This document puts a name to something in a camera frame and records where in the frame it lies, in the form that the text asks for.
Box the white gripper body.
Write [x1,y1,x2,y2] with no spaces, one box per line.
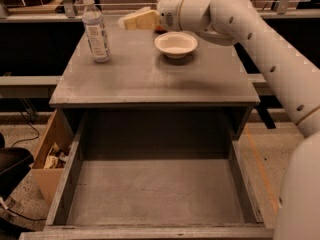
[157,0,181,31]

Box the clear plastic water bottle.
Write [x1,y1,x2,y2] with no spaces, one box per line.
[82,0,111,63]

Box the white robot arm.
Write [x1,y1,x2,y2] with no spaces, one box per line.
[118,0,320,240]

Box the open grey top drawer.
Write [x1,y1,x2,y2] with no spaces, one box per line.
[19,109,273,240]

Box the orange fruit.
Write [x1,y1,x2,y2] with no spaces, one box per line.
[155,25,167,33]

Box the white paper bowl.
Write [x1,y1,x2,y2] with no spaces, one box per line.
[154,32,198,59]

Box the grey wooden cabinet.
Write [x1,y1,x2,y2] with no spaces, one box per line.
[48,14,261,142]

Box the cardboard box with scraps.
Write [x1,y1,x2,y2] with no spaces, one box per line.
[32,110,74,205]

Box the black office chair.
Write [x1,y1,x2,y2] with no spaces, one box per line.
[0,133,34,200]

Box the black floor cable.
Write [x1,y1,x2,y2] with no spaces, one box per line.
[10,110,41,148]

